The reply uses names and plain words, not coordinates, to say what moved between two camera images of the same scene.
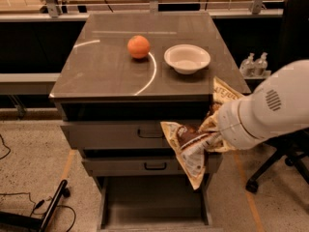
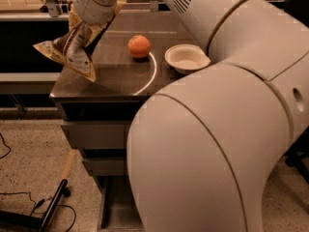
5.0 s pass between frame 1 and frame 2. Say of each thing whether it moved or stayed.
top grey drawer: stayed
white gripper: moved
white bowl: stayed
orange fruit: stayed
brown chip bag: moved
